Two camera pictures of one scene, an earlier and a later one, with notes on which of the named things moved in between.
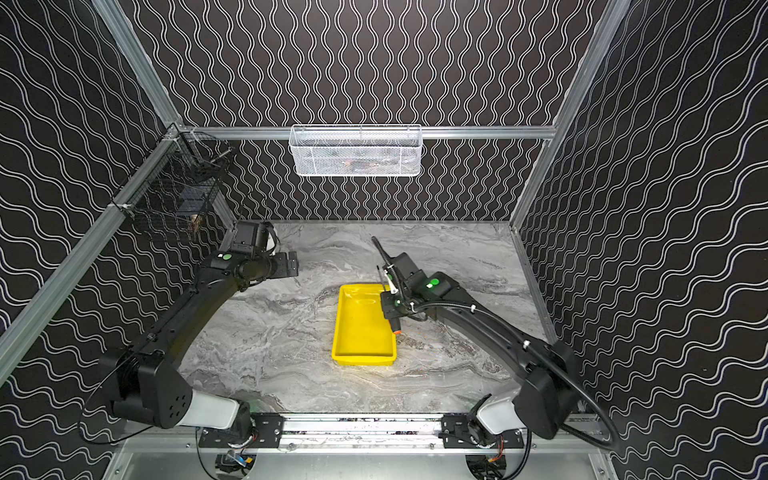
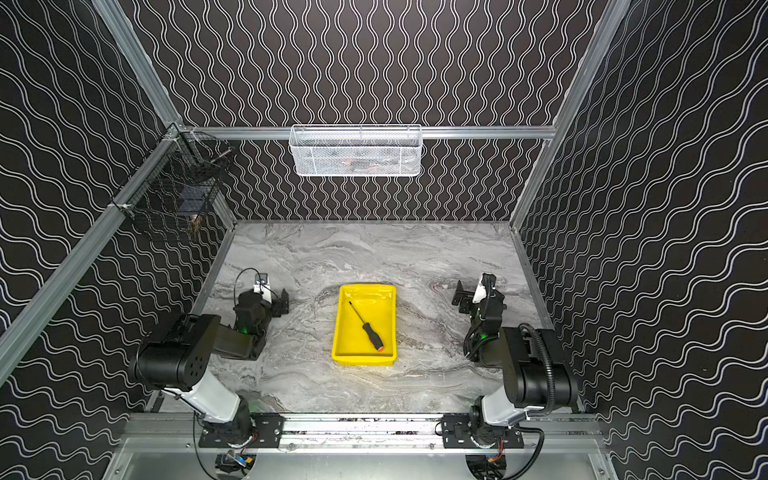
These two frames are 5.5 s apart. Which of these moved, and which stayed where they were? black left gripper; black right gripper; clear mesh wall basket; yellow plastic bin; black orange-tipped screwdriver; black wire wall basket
Moved: black orange-tipped screwdriver; black right gripper; black left gripper
Stayed: clear mesh wall basket; black wire wall basket; yellow plastic bin
